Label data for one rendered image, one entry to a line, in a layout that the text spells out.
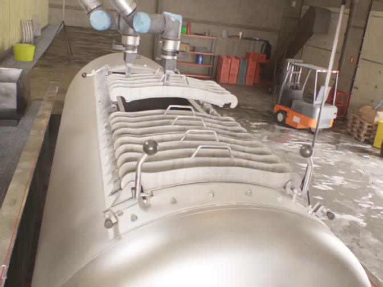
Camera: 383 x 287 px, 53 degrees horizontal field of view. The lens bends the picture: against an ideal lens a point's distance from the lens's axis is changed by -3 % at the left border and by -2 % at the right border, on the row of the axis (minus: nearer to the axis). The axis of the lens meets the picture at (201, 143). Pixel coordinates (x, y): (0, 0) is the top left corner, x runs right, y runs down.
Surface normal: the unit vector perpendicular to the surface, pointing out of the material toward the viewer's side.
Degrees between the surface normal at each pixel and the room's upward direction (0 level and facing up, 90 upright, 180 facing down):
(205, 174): 90
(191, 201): 11
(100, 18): 94
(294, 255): 61
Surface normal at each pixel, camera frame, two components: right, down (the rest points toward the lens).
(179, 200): -0.12, -0.91
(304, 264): 0.41, -0.07
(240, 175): 0.27, 0.34
